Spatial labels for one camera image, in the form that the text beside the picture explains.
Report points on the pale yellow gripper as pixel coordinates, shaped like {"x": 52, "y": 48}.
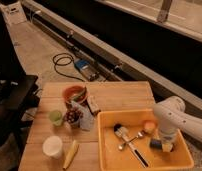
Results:
{"x": 167, "y": 143}

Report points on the blue sponge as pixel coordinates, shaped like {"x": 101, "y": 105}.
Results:
{"x": 154, "y": 143}

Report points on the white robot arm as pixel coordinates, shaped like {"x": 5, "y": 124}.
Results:
{"x": 171, "y": 116}

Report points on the yellow plastic tray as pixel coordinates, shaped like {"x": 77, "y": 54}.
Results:
{"x": 112, "y": 159}

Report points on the orange round fruit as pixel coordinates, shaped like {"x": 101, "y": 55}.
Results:
{"x": 149, "y": 127}

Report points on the metal spoon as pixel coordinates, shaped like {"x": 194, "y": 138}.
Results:
{"x": 138, "y": 136}

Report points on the brown rectangular box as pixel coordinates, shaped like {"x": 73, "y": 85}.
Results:
{"x": 93, "y": 105}

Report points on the small dark patterned cup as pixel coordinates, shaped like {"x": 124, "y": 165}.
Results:
{"x": 73, "y": 118}

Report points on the green item in bowl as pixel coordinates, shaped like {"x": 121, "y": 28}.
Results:
{"x": 77, "y": 96}

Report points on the orange bowl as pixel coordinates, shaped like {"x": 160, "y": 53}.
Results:
{"x": 71, "y": 91}

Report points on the blue and grey floor device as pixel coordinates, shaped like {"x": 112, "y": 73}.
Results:
{"x": 87, "y": 70}

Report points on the white paper cup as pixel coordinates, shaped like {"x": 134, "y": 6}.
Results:
{"x": 53, "y": 147}

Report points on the green plastic cup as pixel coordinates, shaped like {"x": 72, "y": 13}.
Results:
{"x": 56, "y": 117}

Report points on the white box on floor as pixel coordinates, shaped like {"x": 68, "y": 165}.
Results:
{"x": 14, "y": 13}

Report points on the dish brush with black handle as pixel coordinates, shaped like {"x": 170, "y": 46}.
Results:
{"x": 121, "y": 132}

